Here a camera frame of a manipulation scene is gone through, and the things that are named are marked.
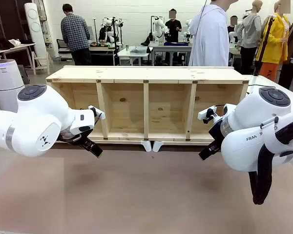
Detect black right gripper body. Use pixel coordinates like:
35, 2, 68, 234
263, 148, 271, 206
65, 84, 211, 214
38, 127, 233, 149
208, 116, 225, 150

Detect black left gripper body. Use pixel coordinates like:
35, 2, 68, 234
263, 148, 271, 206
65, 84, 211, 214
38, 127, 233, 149
58, 127, 94, 147

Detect black power cable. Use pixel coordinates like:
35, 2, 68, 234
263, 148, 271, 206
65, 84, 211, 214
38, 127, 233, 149
248, 83, 275, 89

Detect white side table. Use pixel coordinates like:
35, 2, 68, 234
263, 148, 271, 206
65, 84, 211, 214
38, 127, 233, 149
244, 74, 293, 108

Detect wooden folding stool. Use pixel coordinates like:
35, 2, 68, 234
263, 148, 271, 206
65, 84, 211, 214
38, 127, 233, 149
30, 50, 51, 75

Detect white cylindrical air purifier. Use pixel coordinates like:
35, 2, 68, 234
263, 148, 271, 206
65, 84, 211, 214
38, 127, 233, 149
0, 59, 25, 113

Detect four-compartment wooden shelf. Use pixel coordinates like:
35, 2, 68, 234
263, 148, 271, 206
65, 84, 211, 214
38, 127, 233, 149
45, 65, 250, 142

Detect black office chair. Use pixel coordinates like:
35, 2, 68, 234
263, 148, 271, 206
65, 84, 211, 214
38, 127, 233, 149
56, 39, 73, 62

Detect person in white hoodie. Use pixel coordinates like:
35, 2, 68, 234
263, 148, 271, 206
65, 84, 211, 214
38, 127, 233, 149
188, 0, 231, 67

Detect seated person in black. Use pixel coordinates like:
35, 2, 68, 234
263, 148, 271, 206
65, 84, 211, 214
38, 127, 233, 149
226, 15, 242, 48

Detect white background table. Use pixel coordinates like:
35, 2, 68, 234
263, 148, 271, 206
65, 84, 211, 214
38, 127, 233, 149
117, 45, 153, 66

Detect mannequin in yellow jacket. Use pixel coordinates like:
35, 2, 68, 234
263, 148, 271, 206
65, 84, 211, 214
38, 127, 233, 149
253, 0, 292, 82

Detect person in plaid shirt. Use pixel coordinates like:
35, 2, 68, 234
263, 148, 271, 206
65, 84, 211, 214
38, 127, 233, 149
60, 3, 92, 66

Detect mannequin in gray hoodie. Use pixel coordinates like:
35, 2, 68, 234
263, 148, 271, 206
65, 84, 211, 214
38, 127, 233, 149
236, 0, 263, 75

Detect cluttered white work table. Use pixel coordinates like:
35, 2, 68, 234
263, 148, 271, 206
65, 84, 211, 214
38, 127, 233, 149
0, 36, 37, 75

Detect person in black shirt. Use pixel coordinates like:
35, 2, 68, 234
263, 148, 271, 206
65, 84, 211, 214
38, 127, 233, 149
164, 8, 183, 61

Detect white standing air conditioner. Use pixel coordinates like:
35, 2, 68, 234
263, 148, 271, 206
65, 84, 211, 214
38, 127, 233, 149
23, 2, 51, 59

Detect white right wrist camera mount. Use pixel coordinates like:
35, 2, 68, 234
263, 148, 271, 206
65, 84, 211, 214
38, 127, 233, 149
197, 106, 218, 124

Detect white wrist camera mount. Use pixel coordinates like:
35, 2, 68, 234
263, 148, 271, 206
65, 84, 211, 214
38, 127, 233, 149
87, 105, 106, 121
197, 106, 218, 124

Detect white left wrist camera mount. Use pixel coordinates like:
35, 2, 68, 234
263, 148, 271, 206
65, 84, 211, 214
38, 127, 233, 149
87, 105, 106, 121

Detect black arm cable sleeve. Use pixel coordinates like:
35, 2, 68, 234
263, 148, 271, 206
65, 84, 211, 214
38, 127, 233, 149
249, 118, 293, 205

